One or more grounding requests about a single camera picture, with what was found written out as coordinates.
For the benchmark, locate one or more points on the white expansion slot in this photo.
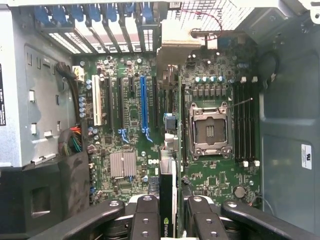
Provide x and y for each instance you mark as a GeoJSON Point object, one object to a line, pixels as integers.
{"type": "Point", "coordinates": [97, 100]}

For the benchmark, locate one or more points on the blue expansion slot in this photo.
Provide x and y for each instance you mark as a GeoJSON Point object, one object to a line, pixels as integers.
{"type": "Point", "coordinates": [143, 105]}

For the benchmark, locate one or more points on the black RAM slot bank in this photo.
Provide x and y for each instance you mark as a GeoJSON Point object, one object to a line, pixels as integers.
{"type": "Point", "coordinates": [185, 125]}
{"type": "Point", "coordinates": [246, 125]}

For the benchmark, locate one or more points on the CPU socket locking lever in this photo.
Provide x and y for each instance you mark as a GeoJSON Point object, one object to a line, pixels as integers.
{"type": "Point", "coordinates": [240, 103]}

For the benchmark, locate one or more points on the silver chipset heatsink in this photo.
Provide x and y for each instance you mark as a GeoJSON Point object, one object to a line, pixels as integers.
{"type": "Point", "coordinates": [122, 165]}

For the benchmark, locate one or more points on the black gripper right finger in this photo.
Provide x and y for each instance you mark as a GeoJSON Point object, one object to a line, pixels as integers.
{"type": "Point", "coordinates": [202, 220]}

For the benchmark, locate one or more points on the open black PC case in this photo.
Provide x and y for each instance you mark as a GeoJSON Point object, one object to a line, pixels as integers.
{"type": "Point", "coordinates": [287, 100]}

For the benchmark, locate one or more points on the long black expansion slot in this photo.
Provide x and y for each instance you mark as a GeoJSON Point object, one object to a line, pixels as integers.
{"type": "Point", "coordinates": [109, 105]}
{"type": "Point", "coordinates": [120, 105]}
{"type": "Point", "coordinates": [155, 105]}

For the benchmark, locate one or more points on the metal CPU socket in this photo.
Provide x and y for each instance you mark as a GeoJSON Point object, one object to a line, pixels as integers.
{"type": "Point", "coordinates": [210, 130]}

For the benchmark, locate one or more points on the silver coin battery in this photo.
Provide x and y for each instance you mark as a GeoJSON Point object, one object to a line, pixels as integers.
{"type": "Point", "coordinates": [240, 192]}

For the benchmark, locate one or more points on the green motherboard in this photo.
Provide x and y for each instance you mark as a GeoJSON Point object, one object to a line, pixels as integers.
{"type": "Point", "coordinates": [212, 175]}

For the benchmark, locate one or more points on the short black expansion slot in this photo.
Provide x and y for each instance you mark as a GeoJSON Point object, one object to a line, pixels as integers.
{"type": "Point", "coordinates": [131, 87]}

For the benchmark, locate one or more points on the grey power supply unit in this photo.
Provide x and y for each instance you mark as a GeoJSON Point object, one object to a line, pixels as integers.
{"type": "Point", "coordinates": [45, 100]}

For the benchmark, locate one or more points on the white power connector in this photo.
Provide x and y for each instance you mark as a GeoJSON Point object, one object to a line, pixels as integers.
{"type": "Point", "coordinates": [78, 73]}

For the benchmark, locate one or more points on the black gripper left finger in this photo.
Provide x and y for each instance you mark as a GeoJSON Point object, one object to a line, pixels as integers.
{"type": "Point", "coordinates": [146, 220]}

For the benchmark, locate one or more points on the black plastic fan shroud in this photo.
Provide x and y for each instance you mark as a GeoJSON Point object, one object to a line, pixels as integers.
{"type": "Point", "coordinates": [37, 187]}

